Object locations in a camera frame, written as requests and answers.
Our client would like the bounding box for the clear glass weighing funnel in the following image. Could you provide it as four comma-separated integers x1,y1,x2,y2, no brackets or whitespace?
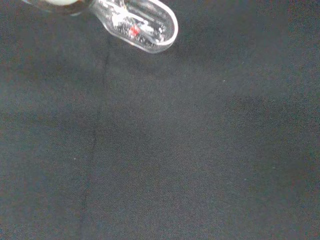
88,0,179,54

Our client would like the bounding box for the black bench cloth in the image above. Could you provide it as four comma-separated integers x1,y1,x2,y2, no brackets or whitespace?
0,0,320,240

